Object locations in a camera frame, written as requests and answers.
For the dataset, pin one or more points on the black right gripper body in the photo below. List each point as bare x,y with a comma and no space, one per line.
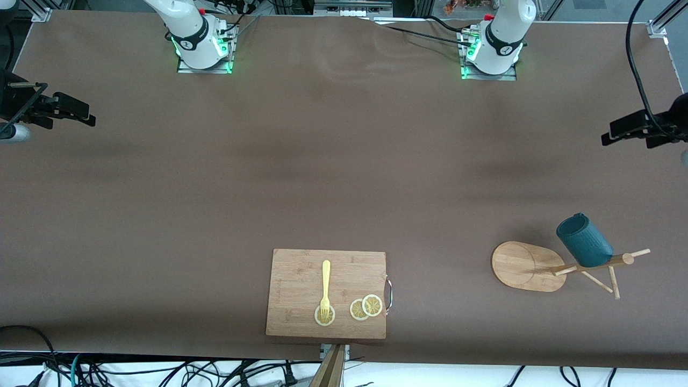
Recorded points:
12,100

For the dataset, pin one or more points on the metal clamp bracket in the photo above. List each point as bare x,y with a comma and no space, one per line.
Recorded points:
346,350

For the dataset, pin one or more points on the teal ribbed cup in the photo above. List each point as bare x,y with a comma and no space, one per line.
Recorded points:
588,244

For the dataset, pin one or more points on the yellow plastic fork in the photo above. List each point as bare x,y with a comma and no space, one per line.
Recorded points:
325,279

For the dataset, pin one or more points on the bamboo cutting board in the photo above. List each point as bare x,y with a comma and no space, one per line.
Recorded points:
295,279

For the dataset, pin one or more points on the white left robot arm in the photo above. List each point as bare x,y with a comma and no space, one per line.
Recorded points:
502,32

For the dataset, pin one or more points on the orange red object pile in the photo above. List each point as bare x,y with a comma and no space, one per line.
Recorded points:
457,6

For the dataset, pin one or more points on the grey metal frame rail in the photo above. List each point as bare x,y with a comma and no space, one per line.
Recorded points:
352,8

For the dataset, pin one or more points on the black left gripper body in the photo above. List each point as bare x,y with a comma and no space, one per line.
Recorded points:
672,121

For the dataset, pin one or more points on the lemon slice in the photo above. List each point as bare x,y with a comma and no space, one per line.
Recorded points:
372,305
356,310
331,318

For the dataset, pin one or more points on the wooden cup rack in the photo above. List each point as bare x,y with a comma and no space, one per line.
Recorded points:
518,266

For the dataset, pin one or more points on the aluminium corner profile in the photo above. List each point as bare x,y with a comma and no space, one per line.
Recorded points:
42,13
658,27

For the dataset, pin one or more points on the wooden post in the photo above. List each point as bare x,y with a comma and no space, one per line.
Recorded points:
330,373

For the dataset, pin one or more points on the brown table cover sheet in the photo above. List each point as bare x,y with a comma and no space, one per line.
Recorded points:
376,161

